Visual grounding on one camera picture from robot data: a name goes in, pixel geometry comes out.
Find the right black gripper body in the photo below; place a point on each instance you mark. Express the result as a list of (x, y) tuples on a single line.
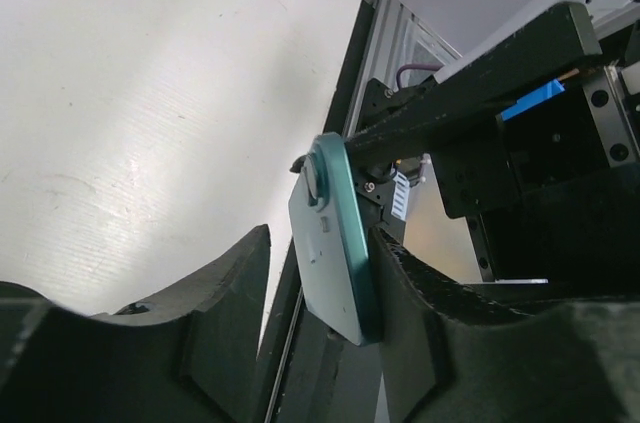
[(550, 190)]

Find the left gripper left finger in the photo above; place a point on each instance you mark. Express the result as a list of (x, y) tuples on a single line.
[(187, 353)]

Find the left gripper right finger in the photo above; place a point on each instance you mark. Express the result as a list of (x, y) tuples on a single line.
[(501, 353)]

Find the right white cable duct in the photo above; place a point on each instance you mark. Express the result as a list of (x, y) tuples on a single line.
[(400, 197)]

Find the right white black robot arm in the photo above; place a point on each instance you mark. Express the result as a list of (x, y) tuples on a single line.
[(534, 141)]

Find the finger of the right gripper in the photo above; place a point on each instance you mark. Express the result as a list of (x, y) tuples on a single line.
[(433, 115)]

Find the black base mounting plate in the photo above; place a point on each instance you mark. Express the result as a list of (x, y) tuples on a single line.
[(318, 352)]

